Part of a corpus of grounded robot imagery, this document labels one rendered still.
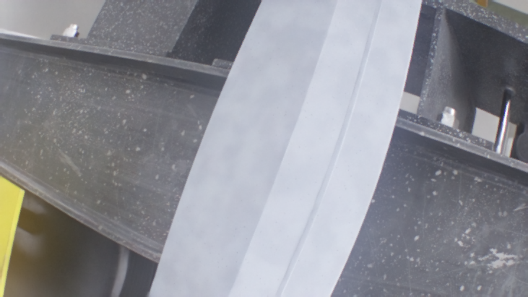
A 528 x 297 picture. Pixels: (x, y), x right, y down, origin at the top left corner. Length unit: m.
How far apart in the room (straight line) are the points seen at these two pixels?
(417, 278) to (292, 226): 0.21
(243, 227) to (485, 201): 0.31
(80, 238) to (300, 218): 0.76
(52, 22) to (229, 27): 1.00
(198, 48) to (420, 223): 0.45
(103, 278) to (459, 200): 0.76
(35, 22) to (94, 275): 0.90
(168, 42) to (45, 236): 0.59
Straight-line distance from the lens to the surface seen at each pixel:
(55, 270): 1.46
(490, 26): 0.96
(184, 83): 1.02
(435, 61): 0.92
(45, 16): 2.03
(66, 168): 1.11
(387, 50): 0.76
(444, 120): 0.84
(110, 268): 1.34
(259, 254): 0.72
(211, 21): 1.11
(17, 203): 1.08
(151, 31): 1.08
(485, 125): 4.35
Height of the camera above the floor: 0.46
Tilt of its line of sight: 8 degrees up
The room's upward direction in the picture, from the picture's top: 21 degrees clockwise
